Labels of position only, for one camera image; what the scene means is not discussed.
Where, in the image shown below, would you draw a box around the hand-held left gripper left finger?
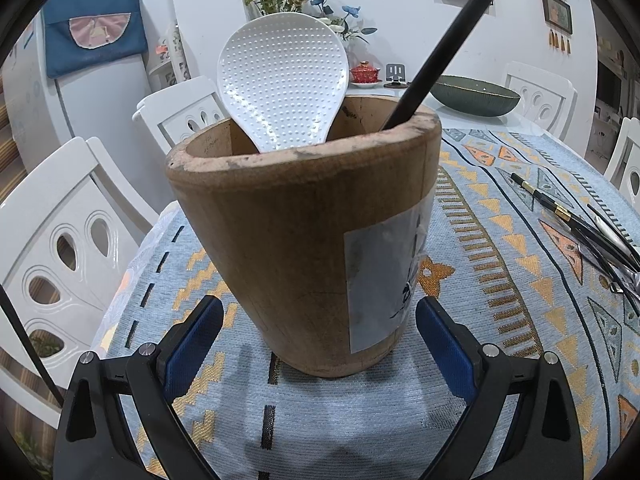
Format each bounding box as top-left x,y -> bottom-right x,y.
52,296 -> 225,480

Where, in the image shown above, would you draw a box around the blue artificial flowers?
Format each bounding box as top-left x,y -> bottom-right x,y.
306,0 -> 378,47

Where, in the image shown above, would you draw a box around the white dotted rice paddle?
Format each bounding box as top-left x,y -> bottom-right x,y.
216,11 -> 349,153

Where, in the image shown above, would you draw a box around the small framed picture with tassels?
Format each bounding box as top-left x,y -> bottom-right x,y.
541,0 -> 573,53

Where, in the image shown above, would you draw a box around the blue refrigerator cover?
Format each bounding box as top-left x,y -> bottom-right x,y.
41,0 -> 149,79

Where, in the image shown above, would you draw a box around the white shelf rack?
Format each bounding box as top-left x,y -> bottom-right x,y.
150,20 -> 192,92

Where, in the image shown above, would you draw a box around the white dining chair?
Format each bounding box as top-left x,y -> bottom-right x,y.
0,136 -> 161,428
132,76 -> 236,156
502,60 -> 581,141
602,116 -> 640,201

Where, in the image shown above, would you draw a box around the wooden utensil holder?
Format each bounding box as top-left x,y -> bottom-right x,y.
166,94 -> 443,378

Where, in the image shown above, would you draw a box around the black cable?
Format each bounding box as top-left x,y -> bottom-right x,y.
0,285 -> 66,406

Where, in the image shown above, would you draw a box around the black gold-banded utensil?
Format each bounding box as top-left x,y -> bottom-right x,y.
510,172 -> 640,281

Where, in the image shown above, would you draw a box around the black chopstick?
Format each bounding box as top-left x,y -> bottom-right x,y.
586,203 -> 640,253
381,0 -> 518,131

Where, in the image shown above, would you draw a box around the white refrigerator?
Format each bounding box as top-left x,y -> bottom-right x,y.
0,0 -> 166,181

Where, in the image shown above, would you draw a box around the dark green bowl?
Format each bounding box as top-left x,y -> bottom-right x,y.
430,75 -> 522,118

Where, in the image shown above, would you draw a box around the patterned light blue tablecloth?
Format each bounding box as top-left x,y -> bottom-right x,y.
92,127 -> 640,480

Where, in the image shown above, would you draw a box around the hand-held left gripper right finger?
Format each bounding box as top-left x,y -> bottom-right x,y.
415,296 -> 586,480

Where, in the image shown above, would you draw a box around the red lidded teacup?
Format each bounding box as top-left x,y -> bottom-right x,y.
349,61 -> 383,86

